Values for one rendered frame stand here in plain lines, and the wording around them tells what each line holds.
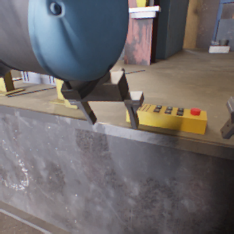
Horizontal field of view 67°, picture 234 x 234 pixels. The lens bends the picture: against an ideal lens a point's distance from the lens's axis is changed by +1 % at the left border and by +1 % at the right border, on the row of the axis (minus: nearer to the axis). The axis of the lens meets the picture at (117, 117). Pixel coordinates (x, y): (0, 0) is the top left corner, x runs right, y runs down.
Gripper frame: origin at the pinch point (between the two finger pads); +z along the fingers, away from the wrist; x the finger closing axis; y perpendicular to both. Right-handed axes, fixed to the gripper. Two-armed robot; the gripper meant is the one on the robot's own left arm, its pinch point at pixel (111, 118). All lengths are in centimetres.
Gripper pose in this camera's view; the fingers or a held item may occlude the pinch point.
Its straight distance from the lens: 48.6
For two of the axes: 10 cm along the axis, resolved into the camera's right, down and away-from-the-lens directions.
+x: -9.1, -0.5, 4.2
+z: 2.7, 7.0, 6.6
